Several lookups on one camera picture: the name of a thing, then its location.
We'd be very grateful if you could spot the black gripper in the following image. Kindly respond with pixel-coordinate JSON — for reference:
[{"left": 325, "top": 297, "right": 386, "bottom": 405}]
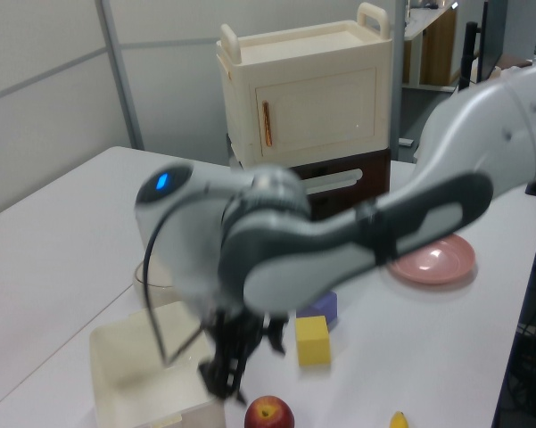
[{"left": 197, "top": 308, "right": 290, "bottom": 406}]

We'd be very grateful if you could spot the red apple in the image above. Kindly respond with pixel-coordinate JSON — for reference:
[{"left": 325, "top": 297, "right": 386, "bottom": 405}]
[{"left": 243, "top": 395, "right": 296, "bottom": 428}]

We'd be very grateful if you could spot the yellow foam cube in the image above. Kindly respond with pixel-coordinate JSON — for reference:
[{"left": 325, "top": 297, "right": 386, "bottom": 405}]
[{"left": 294, "top": 315, "right": 333, "bottom": 368}]

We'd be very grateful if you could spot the purple foam cube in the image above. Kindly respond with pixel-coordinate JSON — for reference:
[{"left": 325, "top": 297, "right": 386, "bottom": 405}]
[{"left": 300, "top": 291, "right": 339, "bottom": 332}]

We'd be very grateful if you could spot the cream lidded container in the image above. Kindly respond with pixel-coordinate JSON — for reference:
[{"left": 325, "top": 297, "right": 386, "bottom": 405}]
[{"left": 132, "top": 257, "right": 178, "bottom": 309}]

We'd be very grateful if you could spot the open cream plastic box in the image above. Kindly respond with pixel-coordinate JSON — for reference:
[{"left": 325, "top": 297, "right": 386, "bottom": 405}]
[{"left": 88, "top": 300, "right": 227, "bottom": 428}]

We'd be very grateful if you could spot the pink plate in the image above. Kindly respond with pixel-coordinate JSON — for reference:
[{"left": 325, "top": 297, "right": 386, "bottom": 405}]
[{"left": 384, "top": 233, "right": 478, "bottom": 286}]

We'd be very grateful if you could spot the dark brown base box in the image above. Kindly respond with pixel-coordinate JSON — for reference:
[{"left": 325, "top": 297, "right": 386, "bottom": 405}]
[{"left": 228, "top": 132, "right": 392, "bottom": 223}]

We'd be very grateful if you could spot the cream toy cabinet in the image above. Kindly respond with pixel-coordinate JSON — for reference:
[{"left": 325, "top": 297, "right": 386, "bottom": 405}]
[{"left": 215, "top": 1, "right": 394, "bottom": 164}]

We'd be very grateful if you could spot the wooden background desk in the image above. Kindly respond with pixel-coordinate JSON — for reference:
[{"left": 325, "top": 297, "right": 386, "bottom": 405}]
[{"left": 402, "top": 0, "right": 459, "bottom": 88}]

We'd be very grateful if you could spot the black monitor stand pole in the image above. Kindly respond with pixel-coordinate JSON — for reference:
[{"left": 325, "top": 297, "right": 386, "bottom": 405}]
[{"left": 458, "top": 21, "right": 480, "bottom": 94}]

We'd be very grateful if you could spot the black computer monitor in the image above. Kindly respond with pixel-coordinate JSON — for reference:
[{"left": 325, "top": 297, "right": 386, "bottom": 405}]
[{"left": 475, "top": 0, "right": 506, "bottom": 86}]

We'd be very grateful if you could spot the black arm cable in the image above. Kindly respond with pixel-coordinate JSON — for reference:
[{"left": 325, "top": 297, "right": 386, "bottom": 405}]
[{"left": 143, "top": 195, "right": 207, "bottom": 367}]

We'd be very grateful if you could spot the white drawer handle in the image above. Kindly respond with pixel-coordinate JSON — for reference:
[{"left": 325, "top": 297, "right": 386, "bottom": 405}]
[{"left": 303, "top": 168, "right": 365, "bottom": 196}]

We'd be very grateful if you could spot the copper cabinet door handle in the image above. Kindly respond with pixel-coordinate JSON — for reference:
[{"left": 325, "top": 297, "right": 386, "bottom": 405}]
[{"left": 260, "top": 101, "right": 274, "bottom": 148}]

